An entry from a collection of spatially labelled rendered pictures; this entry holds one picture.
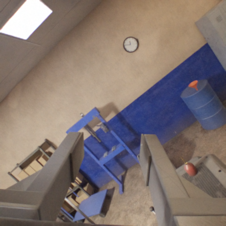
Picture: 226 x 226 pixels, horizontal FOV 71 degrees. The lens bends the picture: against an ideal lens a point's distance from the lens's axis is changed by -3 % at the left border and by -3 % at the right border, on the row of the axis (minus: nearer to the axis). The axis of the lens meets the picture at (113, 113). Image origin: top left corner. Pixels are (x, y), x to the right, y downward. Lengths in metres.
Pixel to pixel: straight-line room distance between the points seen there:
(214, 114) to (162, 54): 1.62
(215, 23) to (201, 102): 1.45
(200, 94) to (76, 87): 2.61
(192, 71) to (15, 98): 4.17
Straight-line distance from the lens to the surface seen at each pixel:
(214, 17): 3.76
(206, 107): 3.53
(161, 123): 4.11
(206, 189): 1.11
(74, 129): 3.59
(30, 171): 4.72
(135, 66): 3.76
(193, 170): 1.17
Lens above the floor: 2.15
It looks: 11 degrees down
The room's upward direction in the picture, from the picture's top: 41 degrees counter-clockwise
